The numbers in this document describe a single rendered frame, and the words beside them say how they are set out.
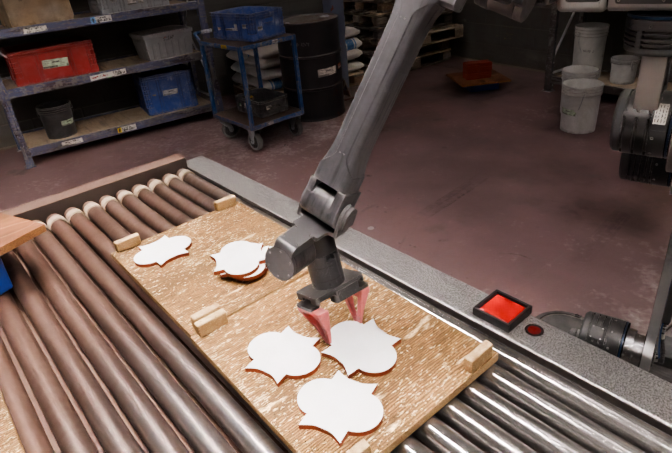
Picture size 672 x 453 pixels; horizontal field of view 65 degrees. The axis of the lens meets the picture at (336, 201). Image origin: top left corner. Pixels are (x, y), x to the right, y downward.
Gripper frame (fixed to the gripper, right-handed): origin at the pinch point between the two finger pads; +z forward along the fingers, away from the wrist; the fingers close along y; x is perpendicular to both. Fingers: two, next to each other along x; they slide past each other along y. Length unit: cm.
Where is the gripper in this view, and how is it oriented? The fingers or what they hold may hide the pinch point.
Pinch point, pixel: (342, 329)
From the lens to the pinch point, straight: 94.9
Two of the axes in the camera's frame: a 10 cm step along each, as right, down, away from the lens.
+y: 7.7, -3.5, 5.3
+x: -5.8, -0.4, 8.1
